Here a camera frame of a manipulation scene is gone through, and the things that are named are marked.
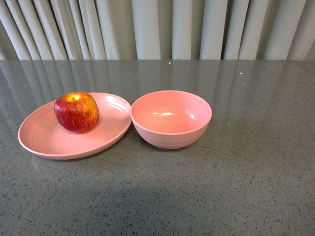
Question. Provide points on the red apple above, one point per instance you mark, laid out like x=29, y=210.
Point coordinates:
x=77, y=112

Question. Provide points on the pink bowl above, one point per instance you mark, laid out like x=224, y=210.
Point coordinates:
x=171, y=119

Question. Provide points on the pink plate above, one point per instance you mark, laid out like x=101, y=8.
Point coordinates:
x=41, y=133

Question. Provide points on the white pleated curtain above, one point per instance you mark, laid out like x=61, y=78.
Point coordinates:
x=157, y=29

